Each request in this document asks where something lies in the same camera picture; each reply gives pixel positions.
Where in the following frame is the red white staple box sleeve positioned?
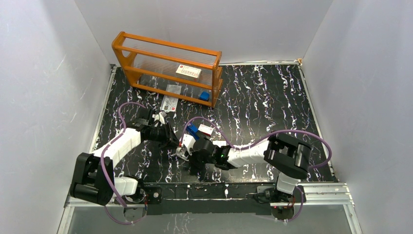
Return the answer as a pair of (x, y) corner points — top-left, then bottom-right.
(198, 124), (214, 136)

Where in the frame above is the clear plastic label packet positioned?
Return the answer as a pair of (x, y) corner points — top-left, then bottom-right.
(161, 84), (182, 112)

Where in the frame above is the aluminium frame rail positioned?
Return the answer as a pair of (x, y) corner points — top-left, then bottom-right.
(64, 183), (356, 207)

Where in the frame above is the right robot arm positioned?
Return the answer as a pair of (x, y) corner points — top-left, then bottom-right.
(177, 133), (311, 202)

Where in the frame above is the small blue cube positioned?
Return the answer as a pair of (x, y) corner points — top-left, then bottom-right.
(199, 91), (210, 101)

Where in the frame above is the staple box tray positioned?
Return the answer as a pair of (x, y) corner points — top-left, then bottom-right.
(212, 140), (228, 147)

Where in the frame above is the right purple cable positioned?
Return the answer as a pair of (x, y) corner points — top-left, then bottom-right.
(180, 117), (333, 223)

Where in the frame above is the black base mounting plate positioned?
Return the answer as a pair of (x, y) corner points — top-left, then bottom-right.
(123, 182), (307, 219)

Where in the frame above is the orange wooden shelf rack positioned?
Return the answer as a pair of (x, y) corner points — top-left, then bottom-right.
(112, 31), (223, 108)

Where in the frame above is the white staple box on shelf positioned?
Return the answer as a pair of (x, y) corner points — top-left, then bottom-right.
(175, 64), (202, 81)

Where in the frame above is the blue stapler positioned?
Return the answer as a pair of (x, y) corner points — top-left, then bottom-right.
(186, 123), (199, 140)

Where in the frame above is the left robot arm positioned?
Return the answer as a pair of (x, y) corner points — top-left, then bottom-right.
(69, 108), (179, 206)

